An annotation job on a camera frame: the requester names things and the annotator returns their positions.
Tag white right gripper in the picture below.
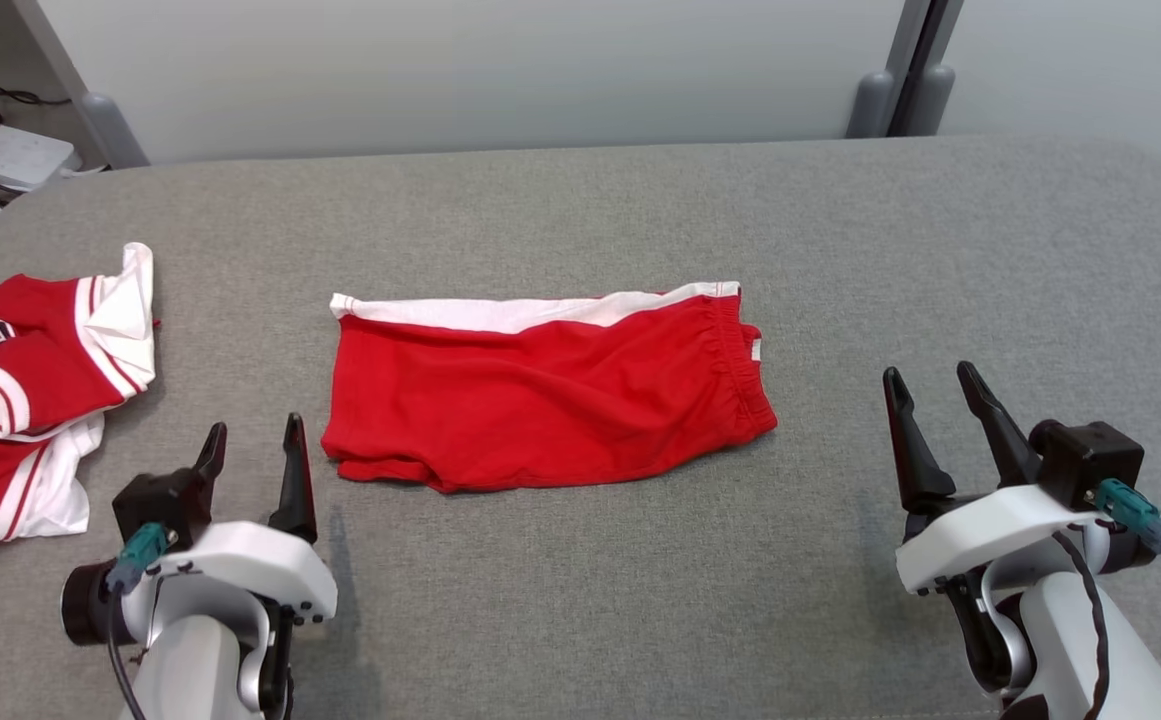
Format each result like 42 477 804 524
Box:
883 360 1107 594

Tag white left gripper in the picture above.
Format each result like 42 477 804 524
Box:
125 412 340 622

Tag red white lettered jersey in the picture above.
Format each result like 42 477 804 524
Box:
0 242 161 571

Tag red shorts with white stripe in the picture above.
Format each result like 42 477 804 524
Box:
320 282 779 494

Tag white power strip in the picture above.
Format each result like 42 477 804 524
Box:
0 120 76 193

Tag teal left camera connector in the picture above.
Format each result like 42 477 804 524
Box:
108 522 173 593

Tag teal camera connector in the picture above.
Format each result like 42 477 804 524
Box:
108 522 173 593
1090 478 1161 554

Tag teal right camera connector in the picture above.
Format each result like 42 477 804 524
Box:
1090 478 1161 554

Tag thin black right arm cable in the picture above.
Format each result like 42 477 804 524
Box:
1050 528 1113 720

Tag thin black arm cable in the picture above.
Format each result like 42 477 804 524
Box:
105 588 146 720
1050 528 1113 720

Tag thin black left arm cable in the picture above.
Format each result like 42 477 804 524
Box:
105 588 146 720

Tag grey partition post with foot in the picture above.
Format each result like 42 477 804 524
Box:
845 0 933 139
902 0 966 137

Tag slanted grey partition post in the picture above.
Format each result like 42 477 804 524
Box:
15 0 149 169

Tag thin black adapter cable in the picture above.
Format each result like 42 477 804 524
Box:
0 84 73 107

